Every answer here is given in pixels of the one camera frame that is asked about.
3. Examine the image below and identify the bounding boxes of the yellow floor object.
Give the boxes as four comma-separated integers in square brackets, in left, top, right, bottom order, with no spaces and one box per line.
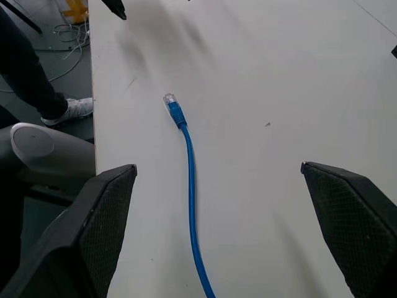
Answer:
[61,0,89,25]

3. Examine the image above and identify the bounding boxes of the person's dark trouser leg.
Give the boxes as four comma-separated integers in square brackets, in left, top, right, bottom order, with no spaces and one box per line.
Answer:
[0,6,69,120]

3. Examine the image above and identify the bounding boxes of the black stand leg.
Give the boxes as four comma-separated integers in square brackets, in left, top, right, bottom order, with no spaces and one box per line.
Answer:
[6,0,43,34]

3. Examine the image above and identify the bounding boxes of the silver robot body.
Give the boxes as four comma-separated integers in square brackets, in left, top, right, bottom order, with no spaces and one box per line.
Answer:
[0,122,96,298]

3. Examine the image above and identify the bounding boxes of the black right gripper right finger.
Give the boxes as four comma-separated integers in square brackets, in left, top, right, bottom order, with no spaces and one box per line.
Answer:
[300,161,397,298]

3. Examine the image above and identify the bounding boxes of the white cable on floor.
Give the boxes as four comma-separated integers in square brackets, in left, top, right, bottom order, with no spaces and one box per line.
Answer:
[30,14,91,82]

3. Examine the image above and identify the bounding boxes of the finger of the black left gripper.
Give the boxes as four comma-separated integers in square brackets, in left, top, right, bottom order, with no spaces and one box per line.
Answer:
[103,0,128,21]

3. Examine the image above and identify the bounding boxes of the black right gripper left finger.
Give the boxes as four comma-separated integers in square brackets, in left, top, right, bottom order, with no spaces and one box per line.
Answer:
[0,164,138,298]

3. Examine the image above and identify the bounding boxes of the white sneaker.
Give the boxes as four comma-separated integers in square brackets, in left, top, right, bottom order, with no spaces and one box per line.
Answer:
[40,97,94,127]

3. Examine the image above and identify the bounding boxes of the blue ethernet cable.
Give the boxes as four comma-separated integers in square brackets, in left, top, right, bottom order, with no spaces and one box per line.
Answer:
[163,92,216,298]

